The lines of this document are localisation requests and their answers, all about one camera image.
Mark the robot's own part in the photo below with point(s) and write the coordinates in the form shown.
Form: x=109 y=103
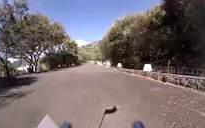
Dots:
x=138 y=124
x=66 y=125

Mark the white marker stone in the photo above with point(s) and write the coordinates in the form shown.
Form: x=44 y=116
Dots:
x=119 y=65
x=147 y=68

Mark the grey asphalt road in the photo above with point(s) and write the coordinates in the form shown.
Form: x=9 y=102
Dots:
x=90 y=90

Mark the row of trees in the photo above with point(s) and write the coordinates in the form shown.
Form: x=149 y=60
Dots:
x=33 y=36
x=163 y=36

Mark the low stone wall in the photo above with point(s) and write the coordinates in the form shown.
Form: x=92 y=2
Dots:
x=176 y=79

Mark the wooded hill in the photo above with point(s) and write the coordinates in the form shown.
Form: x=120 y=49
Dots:
x=90 y=51

